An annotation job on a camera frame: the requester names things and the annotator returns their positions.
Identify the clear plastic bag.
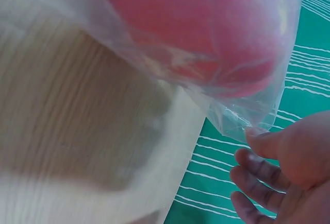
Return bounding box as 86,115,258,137
0,0,309,144

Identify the person's right hand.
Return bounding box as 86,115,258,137
230,107,330,224

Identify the red round object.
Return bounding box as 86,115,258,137
103,0,282,99

